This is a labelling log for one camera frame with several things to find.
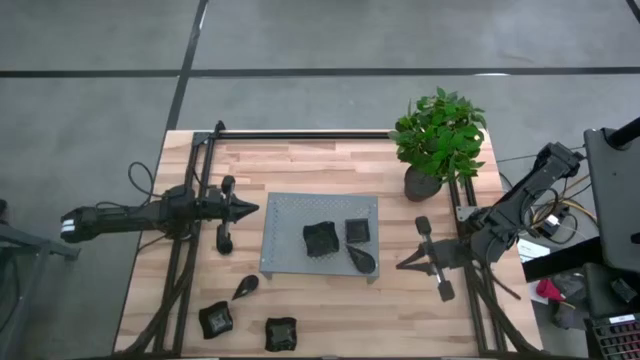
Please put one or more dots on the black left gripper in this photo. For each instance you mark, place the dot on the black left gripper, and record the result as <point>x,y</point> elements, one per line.
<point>227,210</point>

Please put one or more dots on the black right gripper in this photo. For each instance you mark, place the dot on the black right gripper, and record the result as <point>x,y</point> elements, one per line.
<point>450,255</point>

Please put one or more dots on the teardrop black plate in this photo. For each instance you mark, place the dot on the teardrop black plate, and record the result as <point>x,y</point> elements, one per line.
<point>246,286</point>
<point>364,260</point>

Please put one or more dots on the small square black plate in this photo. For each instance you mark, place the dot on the small square black plate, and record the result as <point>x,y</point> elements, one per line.
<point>357,230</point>

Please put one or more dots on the wavy square black plate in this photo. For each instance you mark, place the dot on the wavy square black plate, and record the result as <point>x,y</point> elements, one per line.
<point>216,320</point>
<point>320,238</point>
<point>280,334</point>

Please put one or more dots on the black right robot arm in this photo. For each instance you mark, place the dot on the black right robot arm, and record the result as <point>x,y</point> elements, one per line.
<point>520,200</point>

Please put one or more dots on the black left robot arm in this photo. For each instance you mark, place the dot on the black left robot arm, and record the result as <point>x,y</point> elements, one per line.
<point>115,217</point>

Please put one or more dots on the grey perforated metal shelf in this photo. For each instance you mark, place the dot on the grey perforated metal shelf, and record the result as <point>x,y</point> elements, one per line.
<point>285,240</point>

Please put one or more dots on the dark round plant pot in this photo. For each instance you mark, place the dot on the dark round plant pot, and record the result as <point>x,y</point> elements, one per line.
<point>417,187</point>

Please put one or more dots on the white paper sheet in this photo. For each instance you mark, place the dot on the white paper sheet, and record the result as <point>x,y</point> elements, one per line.
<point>531,248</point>

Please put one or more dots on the green leafy plant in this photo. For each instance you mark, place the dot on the green leafy plant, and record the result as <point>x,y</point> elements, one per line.
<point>440,135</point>

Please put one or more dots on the red object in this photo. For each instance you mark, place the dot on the red object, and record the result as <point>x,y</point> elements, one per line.
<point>548,290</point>

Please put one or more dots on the small electronic box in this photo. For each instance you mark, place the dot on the small electronic box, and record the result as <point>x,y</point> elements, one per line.
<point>550,224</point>

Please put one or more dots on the black beam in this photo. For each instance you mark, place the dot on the black beam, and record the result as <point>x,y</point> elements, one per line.
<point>560,260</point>

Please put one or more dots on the black bag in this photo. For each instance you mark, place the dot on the black bag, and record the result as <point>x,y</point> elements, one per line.
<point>605,295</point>

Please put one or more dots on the grey flat panel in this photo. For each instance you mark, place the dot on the grey flat panel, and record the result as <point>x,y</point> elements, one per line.
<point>615,210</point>

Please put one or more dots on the grey metal table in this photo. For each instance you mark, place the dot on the grey metal table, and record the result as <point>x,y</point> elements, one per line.
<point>45,246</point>

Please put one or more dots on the backlit keyboard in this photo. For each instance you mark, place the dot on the backlit keyboard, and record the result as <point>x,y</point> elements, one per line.
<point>617,340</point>

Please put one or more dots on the black pole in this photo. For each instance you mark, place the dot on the black pole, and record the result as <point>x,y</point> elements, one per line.
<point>625,136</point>

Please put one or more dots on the black aluminium table frame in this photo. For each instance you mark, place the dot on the black aluminium table frame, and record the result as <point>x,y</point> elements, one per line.
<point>300,135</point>

